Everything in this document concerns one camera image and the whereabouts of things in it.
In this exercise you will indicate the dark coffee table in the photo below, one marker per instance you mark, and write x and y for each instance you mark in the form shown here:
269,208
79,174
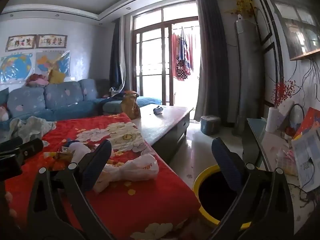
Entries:
165,125

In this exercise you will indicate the world map poster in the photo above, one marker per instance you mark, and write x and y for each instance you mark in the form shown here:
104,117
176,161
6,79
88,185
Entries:
15,66

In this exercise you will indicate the stack of colourful packets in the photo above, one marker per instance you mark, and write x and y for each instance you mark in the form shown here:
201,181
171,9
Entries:
286,162

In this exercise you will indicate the grey curtain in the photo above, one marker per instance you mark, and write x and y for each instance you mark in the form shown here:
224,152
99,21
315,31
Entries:
212,67

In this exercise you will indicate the orange snack wrapper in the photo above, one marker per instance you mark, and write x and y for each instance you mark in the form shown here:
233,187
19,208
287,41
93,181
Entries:
58,163

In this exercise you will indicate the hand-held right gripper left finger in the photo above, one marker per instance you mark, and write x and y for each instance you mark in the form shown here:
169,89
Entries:
96,166

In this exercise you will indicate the yellow pillow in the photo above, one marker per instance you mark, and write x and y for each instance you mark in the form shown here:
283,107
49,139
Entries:
57,76

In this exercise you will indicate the red floral blanket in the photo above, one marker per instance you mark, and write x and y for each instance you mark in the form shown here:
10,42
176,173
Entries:
150,205

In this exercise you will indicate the glass top tv cabinet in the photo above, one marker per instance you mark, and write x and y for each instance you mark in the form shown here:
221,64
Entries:
252,135

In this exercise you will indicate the teal cushion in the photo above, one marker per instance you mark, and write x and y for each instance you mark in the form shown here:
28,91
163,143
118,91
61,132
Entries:
3,96

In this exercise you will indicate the white printed box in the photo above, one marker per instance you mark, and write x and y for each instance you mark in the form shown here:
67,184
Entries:
307,152

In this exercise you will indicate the dark blue curtain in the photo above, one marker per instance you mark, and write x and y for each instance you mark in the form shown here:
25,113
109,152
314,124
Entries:
116,62

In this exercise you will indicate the person's left hand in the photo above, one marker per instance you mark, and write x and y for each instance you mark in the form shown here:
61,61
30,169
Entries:
9,197

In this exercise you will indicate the white and purple box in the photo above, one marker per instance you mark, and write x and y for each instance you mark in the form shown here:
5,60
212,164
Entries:
285,112

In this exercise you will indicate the country map poster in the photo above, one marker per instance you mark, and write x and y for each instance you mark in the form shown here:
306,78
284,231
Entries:
47,62

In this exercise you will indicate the white vase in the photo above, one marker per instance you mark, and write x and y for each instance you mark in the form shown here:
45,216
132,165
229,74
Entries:
271,120

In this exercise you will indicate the brown paper bag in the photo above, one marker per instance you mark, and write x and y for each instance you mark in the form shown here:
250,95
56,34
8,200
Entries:
128,106

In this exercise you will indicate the blue storage box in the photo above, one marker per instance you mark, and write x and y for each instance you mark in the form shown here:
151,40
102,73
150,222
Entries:
210,126

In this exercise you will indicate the pink and white plush toy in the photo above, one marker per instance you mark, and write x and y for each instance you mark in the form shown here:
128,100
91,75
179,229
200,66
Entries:
3,113

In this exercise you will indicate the yellow rimmed waste bin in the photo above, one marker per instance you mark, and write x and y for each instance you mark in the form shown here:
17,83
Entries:
200,180

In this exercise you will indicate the wall mounted television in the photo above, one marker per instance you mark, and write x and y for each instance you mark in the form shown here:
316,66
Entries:
297,35

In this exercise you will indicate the small blue object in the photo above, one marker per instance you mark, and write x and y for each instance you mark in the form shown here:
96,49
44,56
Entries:
157,110

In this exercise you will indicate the grey standing air conditioner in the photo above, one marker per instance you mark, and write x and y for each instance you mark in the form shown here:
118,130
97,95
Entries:
247,80

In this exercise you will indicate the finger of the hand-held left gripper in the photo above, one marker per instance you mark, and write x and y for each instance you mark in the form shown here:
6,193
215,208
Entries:
31,146
11,143

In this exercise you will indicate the white and blue plastic bag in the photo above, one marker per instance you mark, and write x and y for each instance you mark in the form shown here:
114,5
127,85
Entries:
80,150

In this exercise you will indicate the red printed box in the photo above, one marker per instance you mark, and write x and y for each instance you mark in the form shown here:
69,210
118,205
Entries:
311,121

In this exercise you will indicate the brown sofa cushion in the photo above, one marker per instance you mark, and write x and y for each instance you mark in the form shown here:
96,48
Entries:
103,88

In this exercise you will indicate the hanging clothes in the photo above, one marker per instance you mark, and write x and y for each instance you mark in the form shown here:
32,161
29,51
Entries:
182,60

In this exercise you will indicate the brown framed glass door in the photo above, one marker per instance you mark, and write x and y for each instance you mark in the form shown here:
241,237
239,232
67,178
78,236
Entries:
150,55

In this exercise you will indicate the yellow artificial flowers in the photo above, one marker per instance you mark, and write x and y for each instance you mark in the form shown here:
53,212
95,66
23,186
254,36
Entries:
243,5

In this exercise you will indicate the framed embroidery picture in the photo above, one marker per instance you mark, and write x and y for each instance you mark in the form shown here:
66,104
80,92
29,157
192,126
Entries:
52,41
21,43

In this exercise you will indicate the black round hoop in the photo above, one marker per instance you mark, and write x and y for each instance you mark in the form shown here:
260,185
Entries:
302,112

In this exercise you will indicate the crumpled light cloth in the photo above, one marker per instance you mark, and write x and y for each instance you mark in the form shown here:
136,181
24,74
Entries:
32,127

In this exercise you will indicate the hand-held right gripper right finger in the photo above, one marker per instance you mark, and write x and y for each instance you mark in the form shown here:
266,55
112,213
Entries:
225,160

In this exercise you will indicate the pink plush toys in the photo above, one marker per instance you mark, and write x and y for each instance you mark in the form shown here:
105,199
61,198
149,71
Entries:
37,80

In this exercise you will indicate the blue floral sofa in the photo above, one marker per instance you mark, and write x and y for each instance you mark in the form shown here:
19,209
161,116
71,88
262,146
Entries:
62,97

